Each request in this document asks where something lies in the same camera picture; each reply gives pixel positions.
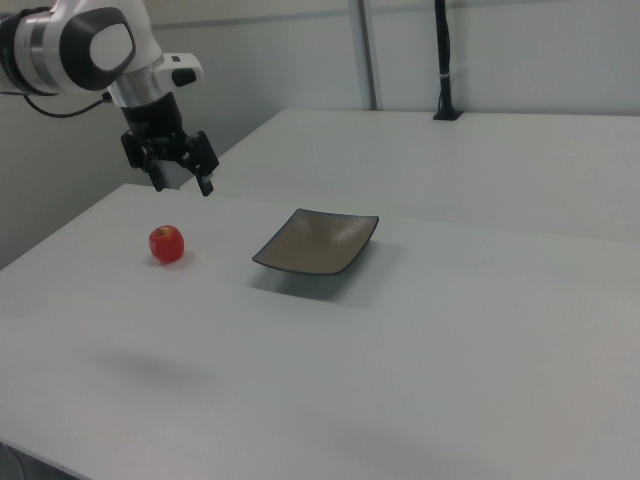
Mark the square brown ceramic plate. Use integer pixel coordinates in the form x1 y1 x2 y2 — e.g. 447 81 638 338
251 208 380 277

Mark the black robot wrist cable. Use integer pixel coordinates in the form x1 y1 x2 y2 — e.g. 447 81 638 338
23 89 114 120

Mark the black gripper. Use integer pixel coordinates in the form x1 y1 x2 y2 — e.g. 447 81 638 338
120 94 221 198

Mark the red apple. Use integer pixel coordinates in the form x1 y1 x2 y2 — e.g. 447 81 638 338
148 225 186 265

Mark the black pole with white tape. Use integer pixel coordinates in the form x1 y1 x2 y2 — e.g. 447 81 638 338
432 0 464 122

